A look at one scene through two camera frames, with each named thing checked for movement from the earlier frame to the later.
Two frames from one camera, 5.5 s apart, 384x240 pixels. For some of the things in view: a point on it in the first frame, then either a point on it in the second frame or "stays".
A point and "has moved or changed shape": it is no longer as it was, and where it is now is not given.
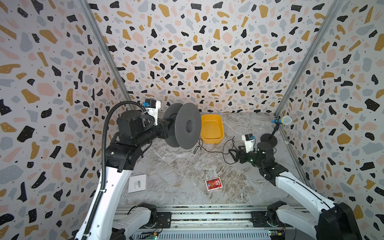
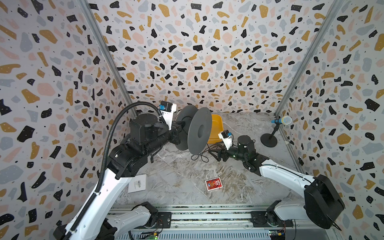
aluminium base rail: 215,222 stays
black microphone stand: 269,138 stays
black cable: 223,155 has moved or changed shape
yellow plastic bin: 212,129 stays
